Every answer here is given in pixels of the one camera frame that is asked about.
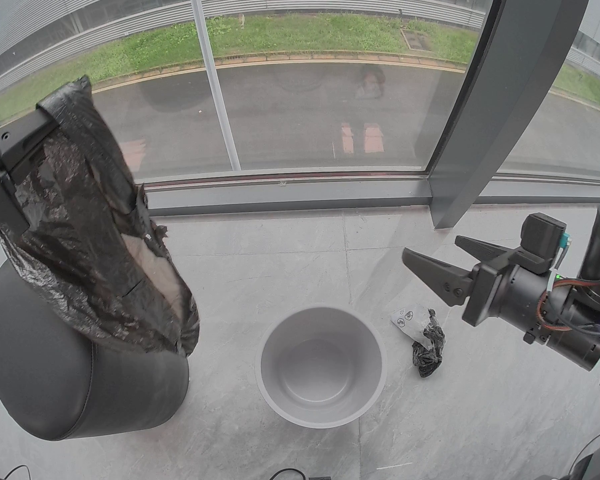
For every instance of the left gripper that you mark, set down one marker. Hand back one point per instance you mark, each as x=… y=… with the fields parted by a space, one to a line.
x=4 y=195

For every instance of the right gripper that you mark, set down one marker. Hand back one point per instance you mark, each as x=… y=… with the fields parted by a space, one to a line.
x=510 y=295

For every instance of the black plastic bag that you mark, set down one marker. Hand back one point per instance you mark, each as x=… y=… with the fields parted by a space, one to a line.
x=85 y=248

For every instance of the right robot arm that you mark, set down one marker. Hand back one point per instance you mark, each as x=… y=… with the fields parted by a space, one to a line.
x=597 y=268

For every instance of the crumpled black plastic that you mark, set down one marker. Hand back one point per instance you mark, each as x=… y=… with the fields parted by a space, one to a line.
x=430 y=353

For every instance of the white trash bin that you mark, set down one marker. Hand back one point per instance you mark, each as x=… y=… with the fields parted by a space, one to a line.
x=322 y=368

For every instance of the clear printed wrapper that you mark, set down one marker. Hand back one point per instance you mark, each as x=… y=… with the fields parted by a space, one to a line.
x=410 y=320

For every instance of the window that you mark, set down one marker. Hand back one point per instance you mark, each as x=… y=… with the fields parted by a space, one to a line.
x=510 y=93

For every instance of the dark grey round chair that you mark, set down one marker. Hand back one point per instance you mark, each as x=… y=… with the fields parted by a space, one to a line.
x=55 y=368

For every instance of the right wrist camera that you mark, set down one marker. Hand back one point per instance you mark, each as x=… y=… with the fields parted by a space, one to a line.
x=542 y=240

